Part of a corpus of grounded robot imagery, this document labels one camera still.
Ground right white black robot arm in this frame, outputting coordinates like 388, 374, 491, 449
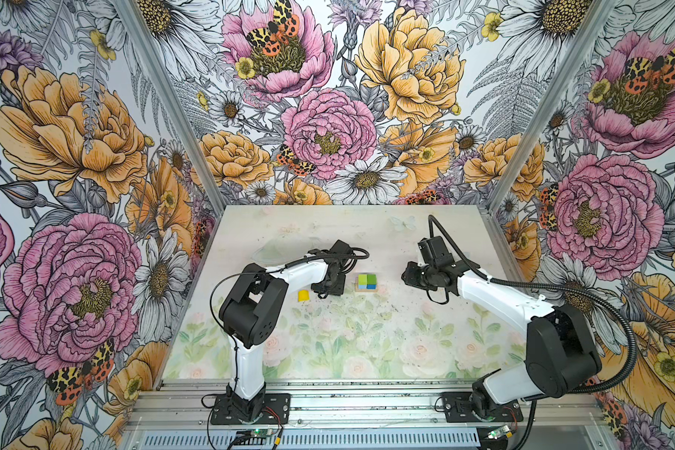
401, 236, 602, 420

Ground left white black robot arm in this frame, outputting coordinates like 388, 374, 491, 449
211, 240, 369, 425

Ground left green circuit board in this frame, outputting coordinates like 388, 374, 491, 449
232, 427, 284, 447

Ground green circuit board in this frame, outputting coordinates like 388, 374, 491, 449
232, 427, 284, 447
486, 426, 513, 440

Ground right green circuit board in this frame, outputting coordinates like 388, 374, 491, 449
486, 426, 513, 440

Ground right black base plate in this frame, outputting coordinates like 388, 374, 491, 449
436, 391, 524, 423

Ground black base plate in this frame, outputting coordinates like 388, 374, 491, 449
209, 394, 292, 426
436, 391, 524, 423

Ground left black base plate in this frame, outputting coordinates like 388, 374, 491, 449
209, 394, 292, 426

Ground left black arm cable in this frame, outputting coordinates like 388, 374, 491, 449
201, 246, 371, 450

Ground right black corrugated cable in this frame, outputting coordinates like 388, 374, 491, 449
426, 214, 638, 450

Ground aluminium mounting rail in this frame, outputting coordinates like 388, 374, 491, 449
124, 379, 606, 429

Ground white vented cable duct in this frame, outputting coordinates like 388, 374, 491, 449
131, 427, 480, 449

